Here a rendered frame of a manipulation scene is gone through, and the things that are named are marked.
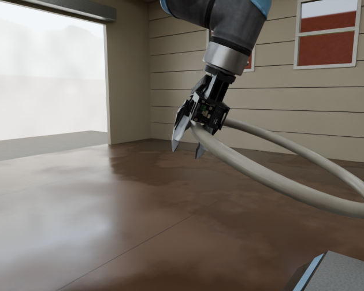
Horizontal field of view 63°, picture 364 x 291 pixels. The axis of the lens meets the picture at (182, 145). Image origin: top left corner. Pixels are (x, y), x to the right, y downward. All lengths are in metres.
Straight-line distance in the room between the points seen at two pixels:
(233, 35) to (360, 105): 6.35
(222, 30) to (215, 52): 0.04
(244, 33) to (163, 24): 8.61
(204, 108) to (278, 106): 6.66
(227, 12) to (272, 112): 6.73
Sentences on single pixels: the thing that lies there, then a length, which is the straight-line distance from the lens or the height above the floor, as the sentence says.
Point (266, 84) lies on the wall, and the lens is 7.38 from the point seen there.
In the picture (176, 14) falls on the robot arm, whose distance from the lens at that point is 0.69.
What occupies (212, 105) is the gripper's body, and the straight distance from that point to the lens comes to 0.64.
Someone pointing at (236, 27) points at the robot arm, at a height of 1.46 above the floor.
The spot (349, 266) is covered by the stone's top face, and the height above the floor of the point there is 0.82.
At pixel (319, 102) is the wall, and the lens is 7.03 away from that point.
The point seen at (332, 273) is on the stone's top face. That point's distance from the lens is 1.04.
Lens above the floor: 1.33
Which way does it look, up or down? 10 degrees down
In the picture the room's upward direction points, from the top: straight up
